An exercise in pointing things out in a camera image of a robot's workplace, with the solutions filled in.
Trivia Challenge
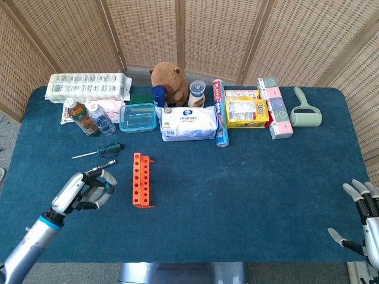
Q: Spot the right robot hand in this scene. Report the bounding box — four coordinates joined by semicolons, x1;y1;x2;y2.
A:
327;179;379;269

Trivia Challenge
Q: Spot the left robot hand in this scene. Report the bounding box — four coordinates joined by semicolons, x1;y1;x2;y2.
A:
52;169;118;216

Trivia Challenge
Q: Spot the long green-black screwdriver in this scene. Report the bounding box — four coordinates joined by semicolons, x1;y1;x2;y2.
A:
72;143;124;160

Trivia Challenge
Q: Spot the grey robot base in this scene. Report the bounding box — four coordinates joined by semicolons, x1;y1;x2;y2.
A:
118;262;247;284

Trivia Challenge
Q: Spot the orange screwdriver rack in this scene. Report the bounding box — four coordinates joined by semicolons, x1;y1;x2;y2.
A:
131;152;156;209

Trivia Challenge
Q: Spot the silver metal precision screwdriver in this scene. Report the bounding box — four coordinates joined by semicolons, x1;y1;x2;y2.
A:
84;159;117;175

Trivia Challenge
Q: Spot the green tea bottle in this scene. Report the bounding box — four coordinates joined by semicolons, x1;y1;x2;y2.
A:
64;98;101;138

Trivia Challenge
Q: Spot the clear water bottle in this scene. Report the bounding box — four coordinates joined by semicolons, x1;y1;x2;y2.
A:
85;102;117;137

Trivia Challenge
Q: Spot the pink white plastic bag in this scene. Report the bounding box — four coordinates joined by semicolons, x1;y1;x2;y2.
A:
60;99;126;125

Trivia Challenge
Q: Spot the clear container blue lid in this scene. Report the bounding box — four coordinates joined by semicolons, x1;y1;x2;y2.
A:
118;102;158;134

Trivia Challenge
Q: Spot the white toilet paper pack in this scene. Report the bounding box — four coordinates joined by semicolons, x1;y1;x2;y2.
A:
44;72;133;104

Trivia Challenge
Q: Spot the light green lint roller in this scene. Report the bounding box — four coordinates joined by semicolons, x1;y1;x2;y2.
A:
289;86;323;128

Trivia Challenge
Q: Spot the blue spray can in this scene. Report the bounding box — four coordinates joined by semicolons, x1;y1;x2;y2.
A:
151;85;168;109

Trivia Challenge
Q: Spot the blue felt table cover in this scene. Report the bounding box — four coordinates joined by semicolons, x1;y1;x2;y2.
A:
0;85;374;263

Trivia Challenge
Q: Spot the white wet wipes pack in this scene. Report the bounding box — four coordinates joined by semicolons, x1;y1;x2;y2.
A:
159;105;220;142

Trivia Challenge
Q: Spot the pastel tissue box pack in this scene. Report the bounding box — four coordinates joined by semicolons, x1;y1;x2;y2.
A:
256;77;294;140

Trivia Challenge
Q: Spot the brown capybara plush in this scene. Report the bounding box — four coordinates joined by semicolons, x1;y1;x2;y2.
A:
149;62;190;107

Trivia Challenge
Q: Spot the white sauce bottle clear cap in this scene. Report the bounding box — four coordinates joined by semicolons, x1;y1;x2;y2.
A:
187;80;207;109

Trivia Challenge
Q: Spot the yellow Lipo snack bag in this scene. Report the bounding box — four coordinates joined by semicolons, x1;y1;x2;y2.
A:
225;98;271;129

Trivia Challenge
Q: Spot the plastic wrap roll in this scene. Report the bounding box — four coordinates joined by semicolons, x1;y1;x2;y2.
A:
211;79;230;148

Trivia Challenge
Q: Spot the wicker folding screen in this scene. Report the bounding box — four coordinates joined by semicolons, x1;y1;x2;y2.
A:
0;0;379;190

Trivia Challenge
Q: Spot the yellow white carton box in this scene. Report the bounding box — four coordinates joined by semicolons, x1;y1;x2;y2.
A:
224;89;261;101

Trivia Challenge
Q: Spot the thin black cord loop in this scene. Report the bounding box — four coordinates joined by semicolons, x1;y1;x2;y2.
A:
100;143;124;159

